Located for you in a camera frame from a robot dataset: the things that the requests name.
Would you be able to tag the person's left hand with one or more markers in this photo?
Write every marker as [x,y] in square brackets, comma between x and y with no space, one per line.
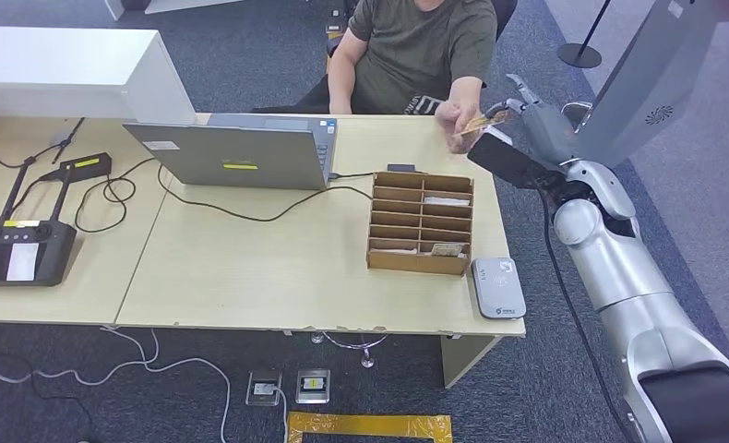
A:
[456,143]

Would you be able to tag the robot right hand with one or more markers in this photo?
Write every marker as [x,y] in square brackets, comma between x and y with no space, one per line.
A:
[548,131]

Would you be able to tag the ID card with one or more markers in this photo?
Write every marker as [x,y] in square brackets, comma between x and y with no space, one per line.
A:
[487,121]

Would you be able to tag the person's right forearm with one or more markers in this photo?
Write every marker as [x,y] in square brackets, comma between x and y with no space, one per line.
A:
[340,92]

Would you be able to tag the person's left forearm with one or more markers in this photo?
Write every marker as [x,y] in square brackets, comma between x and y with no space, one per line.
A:
[465,92]

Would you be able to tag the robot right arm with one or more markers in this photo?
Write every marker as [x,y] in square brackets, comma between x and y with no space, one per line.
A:
[621,269]

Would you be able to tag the white card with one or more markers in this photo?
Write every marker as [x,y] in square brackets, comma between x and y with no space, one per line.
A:
[447,201]

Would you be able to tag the person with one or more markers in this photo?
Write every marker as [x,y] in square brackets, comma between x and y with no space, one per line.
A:
[413,55]

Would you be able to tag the pale pink card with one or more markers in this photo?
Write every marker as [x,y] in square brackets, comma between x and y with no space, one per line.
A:
[395,251]

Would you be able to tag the cardboard card organizer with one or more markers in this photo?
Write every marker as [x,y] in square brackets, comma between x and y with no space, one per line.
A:
[416,263]

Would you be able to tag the grey card reader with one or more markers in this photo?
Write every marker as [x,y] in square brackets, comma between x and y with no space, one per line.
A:
[498,287]

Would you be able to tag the small black device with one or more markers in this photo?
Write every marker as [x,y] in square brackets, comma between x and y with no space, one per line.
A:
[401,167]

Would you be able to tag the black stanchion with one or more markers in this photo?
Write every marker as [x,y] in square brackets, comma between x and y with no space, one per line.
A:
[579,56]

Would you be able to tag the grey kiosk stand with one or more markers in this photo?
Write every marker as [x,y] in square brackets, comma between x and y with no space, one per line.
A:
[646,79]

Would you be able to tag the wooden desk side panel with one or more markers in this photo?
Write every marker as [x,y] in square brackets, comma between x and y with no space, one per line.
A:
[462,361]

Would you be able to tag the grey laptop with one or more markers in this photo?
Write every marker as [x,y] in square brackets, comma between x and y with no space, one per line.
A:
[230,156]

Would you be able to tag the silver floor socket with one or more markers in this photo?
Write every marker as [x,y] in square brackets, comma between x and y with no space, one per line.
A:
[263,390]
[312,386]

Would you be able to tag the white panel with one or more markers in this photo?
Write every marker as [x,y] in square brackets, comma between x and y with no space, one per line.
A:
[175,5]

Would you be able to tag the black power adapter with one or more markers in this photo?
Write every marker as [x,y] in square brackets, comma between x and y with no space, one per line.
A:
[86,166]

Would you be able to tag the thin black stand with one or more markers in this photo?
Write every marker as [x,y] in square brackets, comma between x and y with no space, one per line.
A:
[67,141]

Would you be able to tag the white counter block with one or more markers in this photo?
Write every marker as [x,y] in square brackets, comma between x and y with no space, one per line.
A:
[65,64]

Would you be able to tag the black remote controller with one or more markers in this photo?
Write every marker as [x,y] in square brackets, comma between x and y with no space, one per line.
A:
[43,244]

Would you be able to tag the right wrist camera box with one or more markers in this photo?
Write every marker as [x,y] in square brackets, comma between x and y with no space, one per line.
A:
[511,162]

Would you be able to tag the yellow floor tape frame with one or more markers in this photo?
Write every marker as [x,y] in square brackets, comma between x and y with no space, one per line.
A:
[370,423]

